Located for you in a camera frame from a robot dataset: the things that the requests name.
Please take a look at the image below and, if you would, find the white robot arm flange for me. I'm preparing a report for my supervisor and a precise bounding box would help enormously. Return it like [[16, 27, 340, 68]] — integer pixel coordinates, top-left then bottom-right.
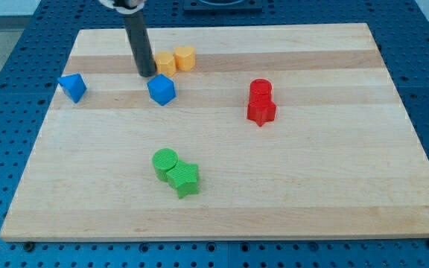
[[98, 0, 145, 15]]

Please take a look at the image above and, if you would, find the blue cube block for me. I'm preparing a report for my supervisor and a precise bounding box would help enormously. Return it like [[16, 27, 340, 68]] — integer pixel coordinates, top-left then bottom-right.
[[147, 74, 177, 106]]

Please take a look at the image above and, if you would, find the blue triangle block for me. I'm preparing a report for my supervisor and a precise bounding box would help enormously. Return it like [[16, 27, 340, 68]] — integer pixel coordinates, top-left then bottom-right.
[[57, 73, 86, 103]]

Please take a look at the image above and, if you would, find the green star block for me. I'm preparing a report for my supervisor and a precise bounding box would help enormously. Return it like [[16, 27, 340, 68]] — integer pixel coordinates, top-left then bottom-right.
[[166, 160, 200, 199]]

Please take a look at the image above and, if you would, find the red star block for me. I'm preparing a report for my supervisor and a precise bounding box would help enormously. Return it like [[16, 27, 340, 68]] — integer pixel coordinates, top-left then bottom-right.
[[247, 99, 277, 127]]

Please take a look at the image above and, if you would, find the green cylinder block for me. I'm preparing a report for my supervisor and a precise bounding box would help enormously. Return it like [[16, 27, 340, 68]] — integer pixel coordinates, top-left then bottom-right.
[[152, 148, 178, 182]]

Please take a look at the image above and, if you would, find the red cylinder block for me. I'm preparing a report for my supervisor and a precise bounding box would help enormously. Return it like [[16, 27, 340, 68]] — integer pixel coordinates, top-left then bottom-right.
[[249, 78, 273, 103]]

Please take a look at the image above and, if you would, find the wooden board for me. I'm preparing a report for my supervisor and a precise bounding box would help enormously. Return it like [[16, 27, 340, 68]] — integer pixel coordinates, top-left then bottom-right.
[[0, 23, 429, 242]]

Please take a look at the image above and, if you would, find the yellow heart block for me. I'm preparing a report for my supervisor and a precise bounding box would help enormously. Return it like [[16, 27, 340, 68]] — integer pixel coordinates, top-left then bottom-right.
[[174, 45, 196, 71]]

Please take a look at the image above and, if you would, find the yellow hexagon block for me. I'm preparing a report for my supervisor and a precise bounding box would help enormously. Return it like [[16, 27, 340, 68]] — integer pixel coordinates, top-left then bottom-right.
[[154, 51, 177, 77]]

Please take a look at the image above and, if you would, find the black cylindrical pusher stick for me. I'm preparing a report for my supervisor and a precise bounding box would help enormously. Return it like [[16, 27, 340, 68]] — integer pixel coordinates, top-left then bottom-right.
[[123, 10, 156, 77]]

